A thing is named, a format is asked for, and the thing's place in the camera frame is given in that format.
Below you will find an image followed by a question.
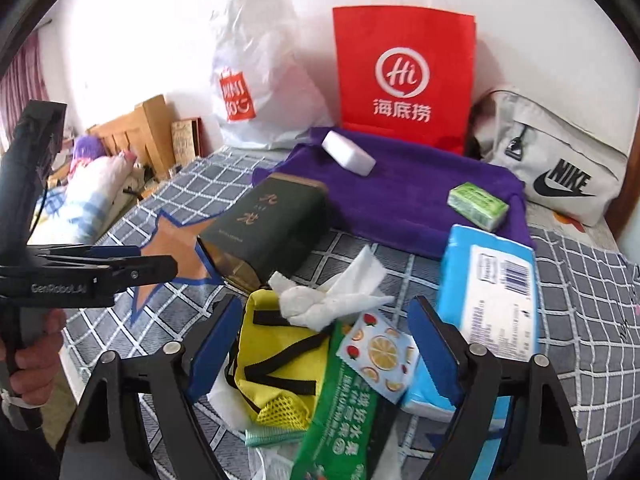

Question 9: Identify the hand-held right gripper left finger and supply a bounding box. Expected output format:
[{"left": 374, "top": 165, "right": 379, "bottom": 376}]
[{"left": 60, "top": 292, "right": 244, "bottom": 480}]

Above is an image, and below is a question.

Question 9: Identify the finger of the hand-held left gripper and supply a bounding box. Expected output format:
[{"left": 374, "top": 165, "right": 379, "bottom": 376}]
[
  {"left": 27, "top": 244, "right": 142, "bottom": 262},
  {"left": 92, "top": 255, "right": 179, "bottom": 293}
]

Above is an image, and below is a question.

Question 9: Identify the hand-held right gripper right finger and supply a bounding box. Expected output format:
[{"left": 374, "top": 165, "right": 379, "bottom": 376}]
[{"left": 406, "top": 295, "right": 588, "bottom": 480}]

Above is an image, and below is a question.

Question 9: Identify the fruit print wipe packet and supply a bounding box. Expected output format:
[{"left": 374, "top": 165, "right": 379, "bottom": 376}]
[{"left": 337, "top": 310, "right": 421, "bottom": 406}]

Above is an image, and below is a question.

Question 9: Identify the green tissue packet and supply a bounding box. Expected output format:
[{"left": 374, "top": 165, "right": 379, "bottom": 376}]
[{"left": 446, "top": 182, "right": 510, "bottom": 233}]

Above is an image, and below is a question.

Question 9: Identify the person's left hand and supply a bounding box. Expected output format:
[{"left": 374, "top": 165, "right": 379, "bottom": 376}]
[{"left": 4, "top": 309, "right": 67, "bottom": 407}]

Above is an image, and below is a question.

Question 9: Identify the purple plush toy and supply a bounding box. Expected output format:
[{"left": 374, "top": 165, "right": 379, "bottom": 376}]
[{"left": 70, "top": 135, "right": 107, "bottom": 171}]

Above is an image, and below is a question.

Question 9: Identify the floral pillow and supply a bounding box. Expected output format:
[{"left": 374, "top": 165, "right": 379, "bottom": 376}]
[{"left": 30, "top": 152, "right": 140, "bottom": 246}]

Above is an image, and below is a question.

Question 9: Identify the yellow mesh bag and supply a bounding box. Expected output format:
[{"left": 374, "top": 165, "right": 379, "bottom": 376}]
[{"left": 225, "top": 289, "right": 333, "bottom": 431}]

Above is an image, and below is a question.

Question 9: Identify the pink curtain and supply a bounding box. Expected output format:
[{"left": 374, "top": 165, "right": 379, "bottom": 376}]
[{"left": 0, "top": 35, "right": 51, "bottom": 133}]

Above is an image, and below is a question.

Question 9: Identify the blue tissue pack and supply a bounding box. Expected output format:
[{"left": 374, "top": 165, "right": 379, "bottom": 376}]
[{"left": 400, "top": 224, "right": 541, "bottom": 480}]

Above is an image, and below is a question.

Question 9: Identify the crumpled white tissue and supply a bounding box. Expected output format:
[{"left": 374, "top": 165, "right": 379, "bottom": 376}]
[{"left": 267, "top": 245, "right": 396, "bottom": 333}]

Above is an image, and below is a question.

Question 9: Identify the green snack packet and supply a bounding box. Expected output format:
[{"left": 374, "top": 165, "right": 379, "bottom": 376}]
[{"left": 290, "top": 322, "right": 401, "bottom": 480}]

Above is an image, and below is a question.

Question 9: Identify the wooden headboard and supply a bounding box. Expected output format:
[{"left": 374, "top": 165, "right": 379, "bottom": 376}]
[{"left": 87, "top": 95, "right": 176, "bottom": 181}]

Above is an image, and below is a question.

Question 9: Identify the brown box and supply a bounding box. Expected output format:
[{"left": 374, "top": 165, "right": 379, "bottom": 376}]
[{"left": 171, "top": 117, "right": 205, "bottom": 167}]

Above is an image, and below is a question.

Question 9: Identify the dark green tin box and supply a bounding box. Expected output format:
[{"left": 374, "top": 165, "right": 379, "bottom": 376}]
[{"left": 196, "top": 172, "right": 331, "bottom": 293}]

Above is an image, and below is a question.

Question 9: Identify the grey checked bed sheet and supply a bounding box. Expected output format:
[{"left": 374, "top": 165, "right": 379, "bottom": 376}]
[{"left": 30, "top": 145, "right": 640, "bottom": 480}]

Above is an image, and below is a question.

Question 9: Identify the purple towel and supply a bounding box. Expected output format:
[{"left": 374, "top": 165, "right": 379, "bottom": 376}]
[{"left": 250, "top": 127, "right": 536, "bottom": 261}]

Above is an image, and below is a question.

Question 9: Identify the white fruit print cloth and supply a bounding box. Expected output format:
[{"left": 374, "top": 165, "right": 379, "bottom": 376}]
[{"left": 522, "top": 197, "right": 618, "bottom": 248}]

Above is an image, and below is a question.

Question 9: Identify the white foam block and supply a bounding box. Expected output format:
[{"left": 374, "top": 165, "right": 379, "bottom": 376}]
[{"left": 321, "top": 130, "right": 377, "bottom": 177}]

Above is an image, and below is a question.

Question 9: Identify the grey backpack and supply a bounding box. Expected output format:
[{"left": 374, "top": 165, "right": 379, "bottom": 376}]
[{"left": 467, "top": 87, "right": 632, "bottom": 228}]

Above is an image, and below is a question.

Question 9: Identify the white plastic bag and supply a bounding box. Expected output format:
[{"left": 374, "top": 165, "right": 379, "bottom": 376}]
[{"left": 210, "top": 0, "right": 341, "bottom": 151}]

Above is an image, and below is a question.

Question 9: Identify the red paper bag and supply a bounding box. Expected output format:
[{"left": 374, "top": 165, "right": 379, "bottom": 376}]
[{"left": 332, "top": 0, "right": 477, "bottom": 156}]

